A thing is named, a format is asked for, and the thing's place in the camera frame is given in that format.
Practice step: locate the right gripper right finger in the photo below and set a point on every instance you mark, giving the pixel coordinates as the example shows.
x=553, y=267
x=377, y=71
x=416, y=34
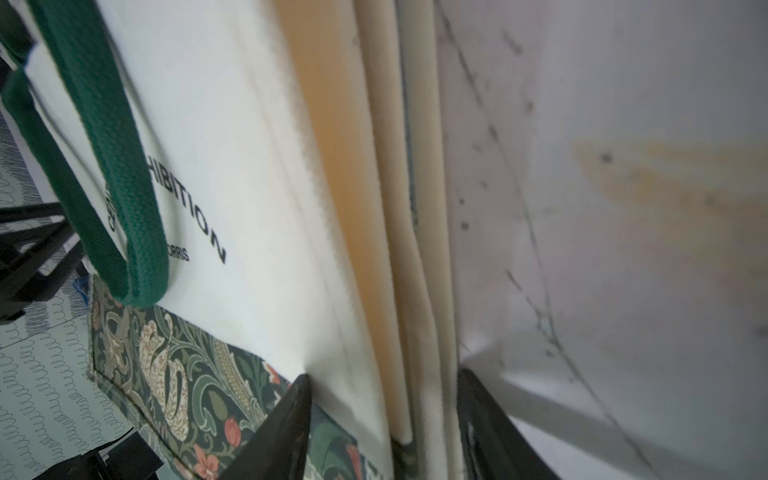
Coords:
x=493, y=448

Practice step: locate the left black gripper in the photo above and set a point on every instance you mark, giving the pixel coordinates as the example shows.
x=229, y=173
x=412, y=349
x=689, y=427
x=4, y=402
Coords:
x=23, y=253

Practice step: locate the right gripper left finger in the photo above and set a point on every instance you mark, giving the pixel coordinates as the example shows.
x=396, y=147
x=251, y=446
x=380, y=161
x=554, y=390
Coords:
x=278, y=448

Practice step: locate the green handled floral tote bag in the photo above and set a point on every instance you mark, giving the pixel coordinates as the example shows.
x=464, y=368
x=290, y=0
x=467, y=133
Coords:
x=259, y=190

